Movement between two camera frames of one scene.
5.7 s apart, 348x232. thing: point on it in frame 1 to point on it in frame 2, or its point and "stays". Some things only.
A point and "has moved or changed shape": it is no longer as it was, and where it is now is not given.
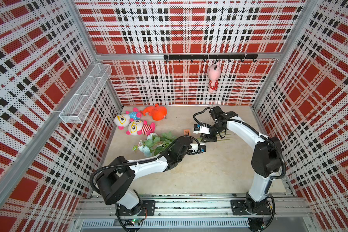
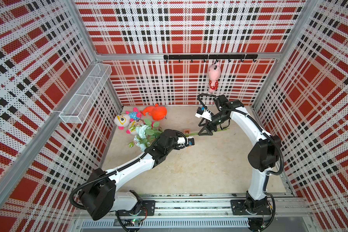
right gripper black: [210, 138] to [206, 125]
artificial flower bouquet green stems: [151, 145] has moved or changed shape
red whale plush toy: [158, 112] stays
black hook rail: [210, 57] stays
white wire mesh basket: [81, 106] stays
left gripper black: [191, 139] to [179, 135]
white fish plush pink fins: [138, 127] stays
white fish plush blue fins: [122, 120] stays
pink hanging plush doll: [213, 73] stays
